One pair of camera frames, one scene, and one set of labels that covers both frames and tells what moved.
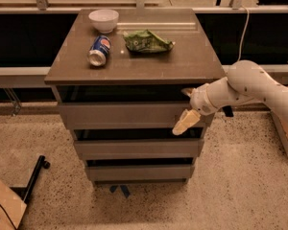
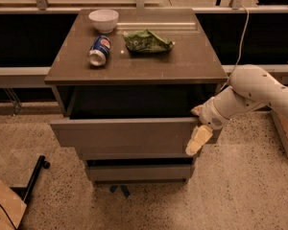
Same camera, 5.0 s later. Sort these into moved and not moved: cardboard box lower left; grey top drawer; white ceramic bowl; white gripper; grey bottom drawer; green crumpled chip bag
Moved: white gripper; grey top drawer
Not moved: white ceramic bowl; green crumpled chip bag; grey bottom drawer; cardboard box lower left
